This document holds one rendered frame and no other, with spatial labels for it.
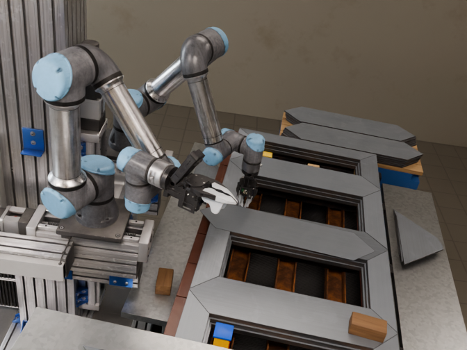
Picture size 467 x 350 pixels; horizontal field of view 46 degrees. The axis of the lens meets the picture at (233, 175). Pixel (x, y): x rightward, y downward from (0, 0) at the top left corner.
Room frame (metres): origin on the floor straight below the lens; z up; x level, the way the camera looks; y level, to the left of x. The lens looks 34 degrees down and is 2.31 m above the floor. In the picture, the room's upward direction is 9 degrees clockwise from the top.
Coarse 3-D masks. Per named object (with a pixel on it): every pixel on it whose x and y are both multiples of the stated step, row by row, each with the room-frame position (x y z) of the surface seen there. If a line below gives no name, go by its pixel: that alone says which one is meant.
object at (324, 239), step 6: (318, 228) 1.85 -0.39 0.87; (324, 228) 1.86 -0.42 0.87; (330, 228) 1.87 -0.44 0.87; (318, 234) 1.82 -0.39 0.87; (324, 234) 1.82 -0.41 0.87; (330, 234) 1.83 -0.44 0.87; (318, 240) 1.77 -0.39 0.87; (324, 240) 1.78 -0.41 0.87; (330, 240) 1.79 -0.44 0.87; (318, 246) 1.74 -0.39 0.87; (324, 246) 1.75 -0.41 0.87; (330, 246) 1.75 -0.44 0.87; (318, 252) 1.70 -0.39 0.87; (324, 252) 1.71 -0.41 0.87; (330, 252) 1.71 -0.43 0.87
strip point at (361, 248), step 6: (354, 234) 1.86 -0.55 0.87; (354, 240) 1.81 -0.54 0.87; (360, 240) 1.82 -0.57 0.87; (354, 246) 1.78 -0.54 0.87; (360, 246) 1.78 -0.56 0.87; (366, 246) 1.79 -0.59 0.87; (354, 252) 1.74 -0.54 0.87; (360, 252) 1.74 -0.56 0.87; (366, 252) 1.75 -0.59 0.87; (372, 252) 1.76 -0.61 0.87; (354, 258) 1.70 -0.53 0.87
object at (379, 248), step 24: (360, 168) 2.41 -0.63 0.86; (288, 192) 2.16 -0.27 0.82; (312, 192) 2.16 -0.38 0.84; (336, 192) 2.16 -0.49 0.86; (360, 216) 2.04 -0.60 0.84; (240, 240) 1.73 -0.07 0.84; (264, 240) 1.73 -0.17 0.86; (336, 264) 1.70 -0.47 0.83; (360, 264) 1.70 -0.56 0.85; (264, 336) 1.27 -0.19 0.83; (288, 336) 1.27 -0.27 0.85; (312, 336) 1.27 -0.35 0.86
